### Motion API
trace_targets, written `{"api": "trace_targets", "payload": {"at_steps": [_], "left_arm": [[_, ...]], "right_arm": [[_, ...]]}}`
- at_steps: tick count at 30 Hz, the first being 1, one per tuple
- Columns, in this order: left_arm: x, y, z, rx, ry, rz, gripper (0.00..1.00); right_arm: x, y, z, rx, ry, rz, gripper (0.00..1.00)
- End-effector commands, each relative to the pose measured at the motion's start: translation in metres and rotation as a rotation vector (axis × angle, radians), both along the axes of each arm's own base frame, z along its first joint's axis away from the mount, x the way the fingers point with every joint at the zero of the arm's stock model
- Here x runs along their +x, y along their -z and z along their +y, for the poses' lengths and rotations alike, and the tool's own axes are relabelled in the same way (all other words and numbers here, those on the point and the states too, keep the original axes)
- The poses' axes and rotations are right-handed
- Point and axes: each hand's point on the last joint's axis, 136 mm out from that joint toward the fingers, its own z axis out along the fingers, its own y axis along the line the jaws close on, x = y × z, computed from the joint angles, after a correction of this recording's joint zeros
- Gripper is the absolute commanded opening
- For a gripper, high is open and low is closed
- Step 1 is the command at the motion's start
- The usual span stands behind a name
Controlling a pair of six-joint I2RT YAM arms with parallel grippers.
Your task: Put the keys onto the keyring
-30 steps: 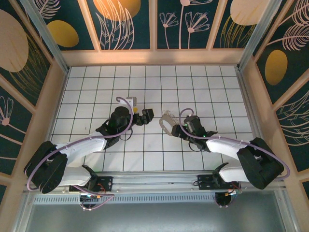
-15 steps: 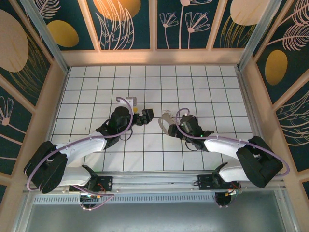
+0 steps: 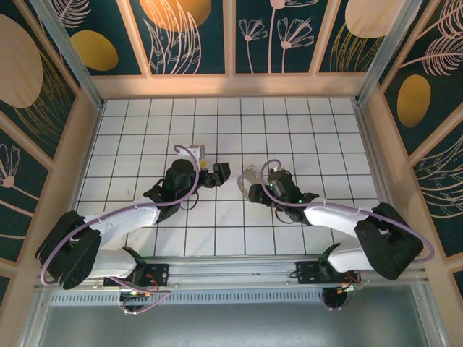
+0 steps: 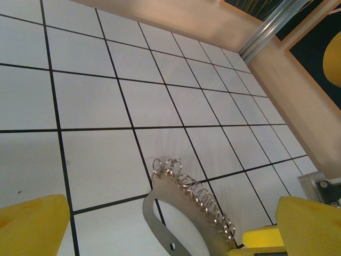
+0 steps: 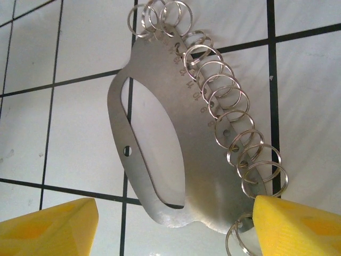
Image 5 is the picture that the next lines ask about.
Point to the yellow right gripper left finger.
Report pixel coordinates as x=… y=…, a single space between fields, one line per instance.
x=53 y=232

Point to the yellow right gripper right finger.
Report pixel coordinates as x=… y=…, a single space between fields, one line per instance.
x=298 y=232

